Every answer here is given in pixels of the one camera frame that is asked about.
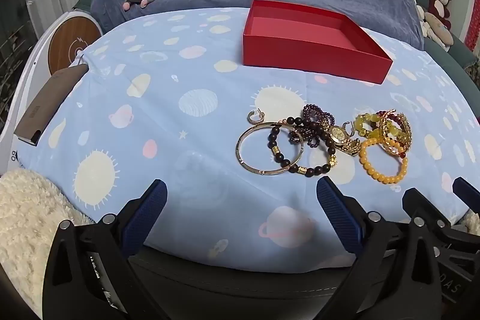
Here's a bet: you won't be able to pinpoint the green sofa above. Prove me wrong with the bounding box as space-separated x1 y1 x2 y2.
388 0 480 88

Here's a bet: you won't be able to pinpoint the purple bead bracelet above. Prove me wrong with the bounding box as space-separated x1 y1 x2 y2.
289 103 334 149

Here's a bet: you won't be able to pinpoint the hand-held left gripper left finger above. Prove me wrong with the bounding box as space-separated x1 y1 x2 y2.
42 178 168 320

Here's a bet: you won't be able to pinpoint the white device with wooden disc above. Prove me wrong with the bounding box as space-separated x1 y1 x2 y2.
0 10 104 174

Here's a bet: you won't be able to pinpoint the beige plush toy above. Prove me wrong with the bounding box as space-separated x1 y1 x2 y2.
415 5 454 51

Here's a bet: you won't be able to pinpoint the yellow bead bracelet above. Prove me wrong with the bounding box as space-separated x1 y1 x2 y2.
353 112 383 141

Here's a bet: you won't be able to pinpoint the red monkey plush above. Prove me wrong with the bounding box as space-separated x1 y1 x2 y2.
425 0 452 30

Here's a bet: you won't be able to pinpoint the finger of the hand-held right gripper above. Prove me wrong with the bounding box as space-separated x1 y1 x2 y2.
402 187 480 310
452 176 480 216

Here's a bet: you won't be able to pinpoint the light blue planet print cloth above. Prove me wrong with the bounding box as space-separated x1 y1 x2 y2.
17 7 480 274

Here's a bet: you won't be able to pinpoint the gold wristwatch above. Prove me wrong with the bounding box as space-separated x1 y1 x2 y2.
329 121 361 156

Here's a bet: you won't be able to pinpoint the red cardboard box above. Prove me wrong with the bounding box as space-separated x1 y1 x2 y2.
242 0 394 84

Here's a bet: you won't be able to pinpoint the orange bead bracelet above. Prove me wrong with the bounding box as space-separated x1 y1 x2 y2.
359 138 409 184

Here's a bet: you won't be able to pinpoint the cream fluffy blanket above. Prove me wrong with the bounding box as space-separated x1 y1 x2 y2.
459 209 480 231
0 168 94 320

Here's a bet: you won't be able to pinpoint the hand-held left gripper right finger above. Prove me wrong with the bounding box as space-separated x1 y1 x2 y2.
316 176 446 320

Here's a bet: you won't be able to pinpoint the plain gold bangle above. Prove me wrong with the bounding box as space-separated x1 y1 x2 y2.
236 122 305 177

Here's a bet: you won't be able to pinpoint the dark red bead bracelet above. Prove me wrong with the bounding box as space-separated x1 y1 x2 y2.
375 109 411 159

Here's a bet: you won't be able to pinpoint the gold studded bangle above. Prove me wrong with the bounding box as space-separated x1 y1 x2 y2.
379 110 412 156

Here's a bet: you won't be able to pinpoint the dark bead bracelet gold charms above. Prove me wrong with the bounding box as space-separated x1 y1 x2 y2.
267 116 338 178

